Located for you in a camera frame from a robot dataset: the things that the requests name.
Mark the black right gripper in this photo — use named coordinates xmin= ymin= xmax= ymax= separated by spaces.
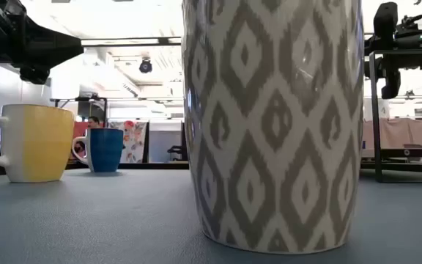
xmin=363 ymin=32 xmax=422 ymax=100

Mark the yellow and white mug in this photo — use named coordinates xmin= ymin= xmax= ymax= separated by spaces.
xmin=0 ymin=103 xmax=75 ymax=183

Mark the blue and white mug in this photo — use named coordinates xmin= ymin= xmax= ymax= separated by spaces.
xmin=71 ymin=127 xmax=125 ymax=173

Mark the grey diamond patterned mug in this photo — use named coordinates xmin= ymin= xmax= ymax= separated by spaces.
xmin=180 ymin=0 xmax=365 ymax=255

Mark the black metal shelf rack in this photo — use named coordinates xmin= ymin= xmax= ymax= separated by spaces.
xmin=360 ymin=49 xmax=422 ymax=183

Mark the pink cloth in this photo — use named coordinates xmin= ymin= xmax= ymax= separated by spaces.
xmin=363 ymin=117 xmax=422 ymax=150

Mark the red cloth panel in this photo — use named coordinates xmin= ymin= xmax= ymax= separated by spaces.
xmin=72 ymin=121 xmax=91 ymax=161

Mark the floral printed cloth panel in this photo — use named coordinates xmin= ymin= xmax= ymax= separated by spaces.
xmin=108 ymin=120 xmax=149 ymax=164

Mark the black office chair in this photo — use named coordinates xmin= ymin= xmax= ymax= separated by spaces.
xmin=166 ymin=144 xmax=185 ymax=162

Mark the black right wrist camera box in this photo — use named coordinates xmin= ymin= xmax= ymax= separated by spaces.
xmin=374 ymin=1 xmax=399 ymax=37

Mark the black overhead frame bar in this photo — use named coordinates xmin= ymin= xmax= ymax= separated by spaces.
xmin=81 ymin=32 xmax=377 ymax=48

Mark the distant black rig frame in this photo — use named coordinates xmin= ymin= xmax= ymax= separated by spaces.
xmin=49 ymin=95 xmax=185 ymax=128

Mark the black dome camera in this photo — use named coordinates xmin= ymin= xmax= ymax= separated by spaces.
xmin=138 ymin=58 xmax=154 ymax=75

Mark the black table edge rail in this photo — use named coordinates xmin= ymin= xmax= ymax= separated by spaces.
xmin=0 ymin=161 xmax=190 ymax=177

